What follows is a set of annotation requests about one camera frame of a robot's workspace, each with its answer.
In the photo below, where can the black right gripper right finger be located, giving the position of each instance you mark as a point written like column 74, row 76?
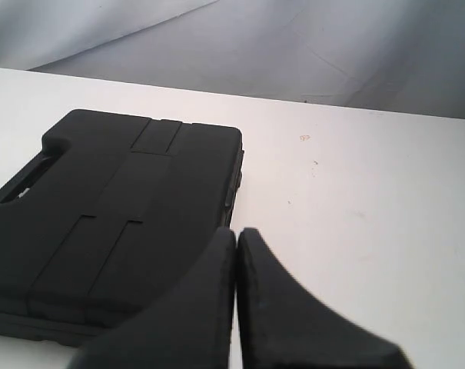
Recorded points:
column 282, row 325

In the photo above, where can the black plastic tool case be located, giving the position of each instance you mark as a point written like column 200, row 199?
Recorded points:
column 108, row 216

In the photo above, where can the grey backdrop cloth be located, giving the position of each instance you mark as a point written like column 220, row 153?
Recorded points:
column 405, row 56

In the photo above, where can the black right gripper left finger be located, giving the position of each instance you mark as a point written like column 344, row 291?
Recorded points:
column 188, row 327

